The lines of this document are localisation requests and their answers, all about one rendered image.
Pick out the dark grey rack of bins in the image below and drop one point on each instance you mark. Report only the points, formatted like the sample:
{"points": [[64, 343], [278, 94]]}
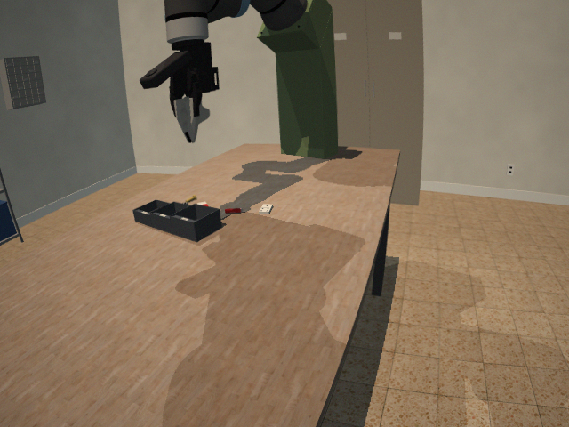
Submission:
{"points": [[193, 222]]}

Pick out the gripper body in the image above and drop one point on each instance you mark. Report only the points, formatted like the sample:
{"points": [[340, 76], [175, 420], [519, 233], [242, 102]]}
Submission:
{"points": [[201, 63]]}

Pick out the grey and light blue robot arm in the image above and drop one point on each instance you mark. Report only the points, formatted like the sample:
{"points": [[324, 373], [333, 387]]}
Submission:
{"points": [[189, 19]]}

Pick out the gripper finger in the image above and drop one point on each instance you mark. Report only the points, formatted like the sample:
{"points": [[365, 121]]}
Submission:
{"points": [[194, 106], [180, 112]]}

